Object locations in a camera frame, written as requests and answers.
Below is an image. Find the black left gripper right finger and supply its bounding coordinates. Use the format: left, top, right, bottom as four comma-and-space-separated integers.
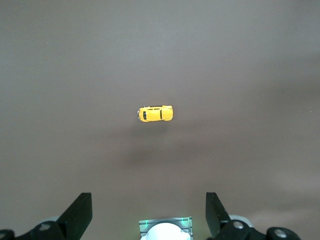
205, 191, 301, 240

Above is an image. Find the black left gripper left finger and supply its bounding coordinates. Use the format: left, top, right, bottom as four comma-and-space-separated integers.
0, 191, 94, 240

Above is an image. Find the yellow beetle toy car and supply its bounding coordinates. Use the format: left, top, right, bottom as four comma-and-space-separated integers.
136, 104, 174, 123

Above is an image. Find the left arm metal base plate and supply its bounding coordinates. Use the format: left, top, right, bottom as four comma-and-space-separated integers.
138, 216, 193, 240

